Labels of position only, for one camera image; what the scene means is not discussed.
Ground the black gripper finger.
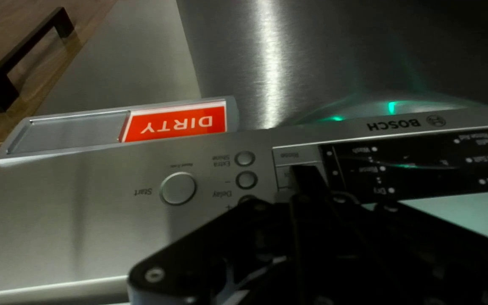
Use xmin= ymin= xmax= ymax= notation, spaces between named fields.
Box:
xmin=291 ymin=166 xmax=370 ymax=305

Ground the small round middle button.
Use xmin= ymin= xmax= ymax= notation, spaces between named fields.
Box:
xmin=236 ymin=171 xmax=258 ymax=189

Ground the small round button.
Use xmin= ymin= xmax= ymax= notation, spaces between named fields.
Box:
xmin=236 ymin=171 xmax=258 ymax=189
xmin=235 ymin=150 xmax=257 ymax=167

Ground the small round upper button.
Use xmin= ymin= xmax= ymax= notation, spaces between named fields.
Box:
xmin=235 ymin=150 xmax=257 ymax=167

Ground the large round start button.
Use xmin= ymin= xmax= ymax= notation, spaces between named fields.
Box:
xmin=162 ymin=171 xmax=197 ymax=205

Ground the stainless steel dishwasher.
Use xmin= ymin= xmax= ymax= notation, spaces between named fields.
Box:
xmin=0 ymin=0 xmax=488 ymax=305

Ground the red dirty clean sign magnet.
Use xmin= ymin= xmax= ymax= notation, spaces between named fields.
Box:
xmin=0 ymin=96 xmax=240 ymax=166

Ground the wooden drawer cabinet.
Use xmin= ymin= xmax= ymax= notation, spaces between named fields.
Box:
xmin=0 ymin=0 xmax=118 ymax=145

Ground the upper black drawer handle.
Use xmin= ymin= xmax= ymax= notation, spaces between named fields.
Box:
xmin=0 ymin=6 xmax=75 ymax=113

